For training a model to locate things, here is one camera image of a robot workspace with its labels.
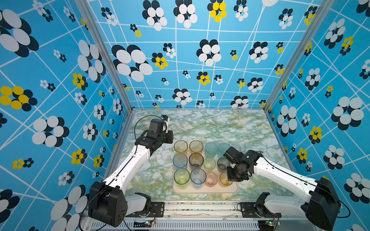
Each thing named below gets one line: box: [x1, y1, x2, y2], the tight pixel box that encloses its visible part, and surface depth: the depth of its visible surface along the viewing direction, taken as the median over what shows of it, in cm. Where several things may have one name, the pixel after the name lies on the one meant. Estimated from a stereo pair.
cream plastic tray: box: [172, 150, 239, 194], surface depth 82 cm
